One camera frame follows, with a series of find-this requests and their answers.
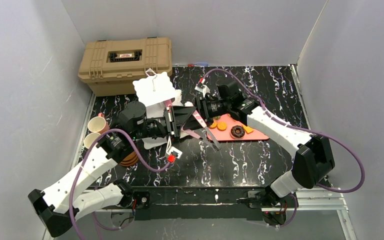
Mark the pink cake slice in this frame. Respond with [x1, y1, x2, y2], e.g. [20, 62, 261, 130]
[164, 99, 173, 108]

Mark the pink serving tray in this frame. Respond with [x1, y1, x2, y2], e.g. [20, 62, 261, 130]
[207, 114, 269, 142]

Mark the white three-tier cake stand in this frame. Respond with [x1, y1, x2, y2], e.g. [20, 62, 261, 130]
[132, 69, 192, 150]

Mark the tan plastic tool case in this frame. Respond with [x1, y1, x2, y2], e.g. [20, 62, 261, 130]
[78, 37, 173, 97]

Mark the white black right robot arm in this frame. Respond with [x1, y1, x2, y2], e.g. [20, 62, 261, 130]
[194, 82, 335, 199]

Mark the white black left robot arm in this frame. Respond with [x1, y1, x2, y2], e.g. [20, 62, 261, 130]
[28, 101, 212, 238]

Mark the round orange waffle cookie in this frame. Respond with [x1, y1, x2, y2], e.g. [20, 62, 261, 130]
[209, 121, 218, 129]

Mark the chocolate donut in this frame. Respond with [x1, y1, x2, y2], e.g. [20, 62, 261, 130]
[230, 125, 246, 140]

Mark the stack of brown wooden coasters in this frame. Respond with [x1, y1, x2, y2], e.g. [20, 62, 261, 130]
[119, 151, 139, 168]

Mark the orange biscuit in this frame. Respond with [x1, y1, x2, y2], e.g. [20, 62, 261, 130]
[242, 125, 254, 134]

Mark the pink mug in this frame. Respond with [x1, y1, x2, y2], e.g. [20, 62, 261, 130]
[87, 112, 110, 134]

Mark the yellow mug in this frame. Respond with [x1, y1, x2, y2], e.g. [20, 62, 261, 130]
[83, 132, 101, 149]

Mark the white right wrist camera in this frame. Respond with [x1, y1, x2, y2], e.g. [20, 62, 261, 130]
[194, 78, 210, 97]

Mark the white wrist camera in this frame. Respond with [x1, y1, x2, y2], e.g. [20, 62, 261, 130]
[165, 137, 183, 164]
[194, 78, 210, 97]

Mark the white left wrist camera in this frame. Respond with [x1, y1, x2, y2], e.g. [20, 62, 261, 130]
[165, 137, 183, 164]

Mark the aluminium frame rail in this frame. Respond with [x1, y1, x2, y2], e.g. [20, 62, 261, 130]
[49, 187, 349, 213]

